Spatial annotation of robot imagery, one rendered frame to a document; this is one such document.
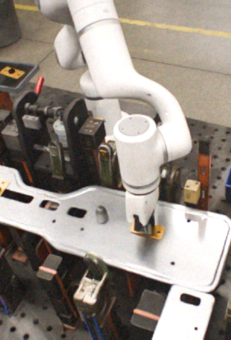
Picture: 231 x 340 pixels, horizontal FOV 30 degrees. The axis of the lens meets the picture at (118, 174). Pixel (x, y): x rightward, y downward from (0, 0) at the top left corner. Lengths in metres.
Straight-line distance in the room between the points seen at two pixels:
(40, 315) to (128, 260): 0.42
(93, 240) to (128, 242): 0.09
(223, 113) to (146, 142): 2.21
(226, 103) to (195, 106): 0.21
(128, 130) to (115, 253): 0.36
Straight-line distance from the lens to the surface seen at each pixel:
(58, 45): 1.42
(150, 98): 0.88
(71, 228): 1.13
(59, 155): 1.24
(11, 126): 1.37
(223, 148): 1.73
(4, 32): 4.17
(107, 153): 1.17
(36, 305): 1.39
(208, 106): 3.07
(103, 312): 1.04
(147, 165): 0.86
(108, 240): 1.09
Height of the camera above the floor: 1.88
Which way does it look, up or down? 46 degrees down
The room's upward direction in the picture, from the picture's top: 10 degrees counter-clockwise
